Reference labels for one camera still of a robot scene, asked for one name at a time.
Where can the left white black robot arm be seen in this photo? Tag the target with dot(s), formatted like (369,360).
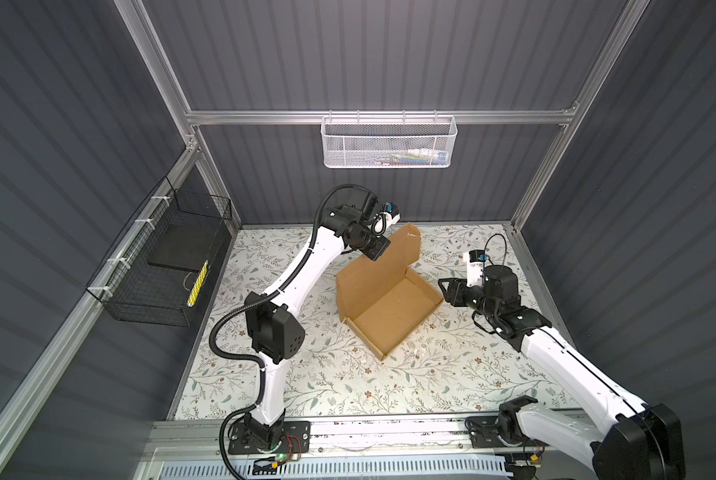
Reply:
(272,320)

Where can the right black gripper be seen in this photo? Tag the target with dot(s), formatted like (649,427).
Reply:
(455,293)

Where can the brown cardboard box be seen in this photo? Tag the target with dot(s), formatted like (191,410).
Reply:
(385,300)

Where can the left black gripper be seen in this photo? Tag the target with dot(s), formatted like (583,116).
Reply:
(380,244)

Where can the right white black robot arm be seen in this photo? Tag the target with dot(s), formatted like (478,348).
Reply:
(627,438)

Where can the white wire mesh basket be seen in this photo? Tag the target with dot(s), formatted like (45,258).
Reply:
(351,142)

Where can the yellow marker pen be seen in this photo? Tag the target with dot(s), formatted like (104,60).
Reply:
(198,285)

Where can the aluminium mounting rail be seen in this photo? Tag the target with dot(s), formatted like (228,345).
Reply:
(360,435)

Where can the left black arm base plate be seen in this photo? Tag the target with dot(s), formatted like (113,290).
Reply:
(248,437)

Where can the black foam pad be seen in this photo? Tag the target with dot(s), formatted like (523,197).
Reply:
(183,248)

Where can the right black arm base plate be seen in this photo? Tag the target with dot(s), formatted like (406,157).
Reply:
(484,432)

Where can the pens in white basket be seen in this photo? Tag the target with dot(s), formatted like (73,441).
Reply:
(421,158)

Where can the black wire basket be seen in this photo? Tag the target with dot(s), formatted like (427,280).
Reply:
(133,291)

